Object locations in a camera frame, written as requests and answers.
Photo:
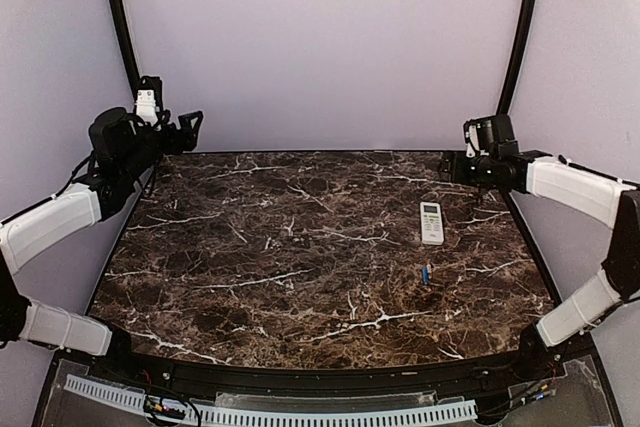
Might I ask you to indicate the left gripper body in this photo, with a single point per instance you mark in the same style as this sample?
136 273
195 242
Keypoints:
172 144

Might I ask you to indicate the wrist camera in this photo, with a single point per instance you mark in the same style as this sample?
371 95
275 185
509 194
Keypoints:
491 136
148 104

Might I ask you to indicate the black frame post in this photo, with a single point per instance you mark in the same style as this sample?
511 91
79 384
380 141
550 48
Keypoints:
518 49
126 47

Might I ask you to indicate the white slotted cable duct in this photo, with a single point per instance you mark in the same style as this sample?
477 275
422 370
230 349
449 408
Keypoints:
255 410

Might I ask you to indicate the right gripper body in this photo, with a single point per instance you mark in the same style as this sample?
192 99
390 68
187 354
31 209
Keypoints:
470 175

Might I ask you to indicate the white remote control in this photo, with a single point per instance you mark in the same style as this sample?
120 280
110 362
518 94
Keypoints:
431 221

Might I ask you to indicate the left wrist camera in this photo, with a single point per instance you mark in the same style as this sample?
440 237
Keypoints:
148 104

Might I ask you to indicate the left black frame post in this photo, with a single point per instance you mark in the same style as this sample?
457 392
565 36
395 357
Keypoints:
126 47

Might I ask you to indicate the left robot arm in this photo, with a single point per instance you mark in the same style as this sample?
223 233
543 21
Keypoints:
124 146

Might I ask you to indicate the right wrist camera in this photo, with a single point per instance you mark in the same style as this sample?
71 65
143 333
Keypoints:
491 136

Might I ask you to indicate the black front table rail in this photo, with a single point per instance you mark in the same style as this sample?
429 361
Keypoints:
485 377

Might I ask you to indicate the right black frame post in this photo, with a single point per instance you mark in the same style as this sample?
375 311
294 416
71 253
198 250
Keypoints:
518 49

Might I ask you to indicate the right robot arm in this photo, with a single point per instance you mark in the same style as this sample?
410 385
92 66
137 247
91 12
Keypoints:
606 215

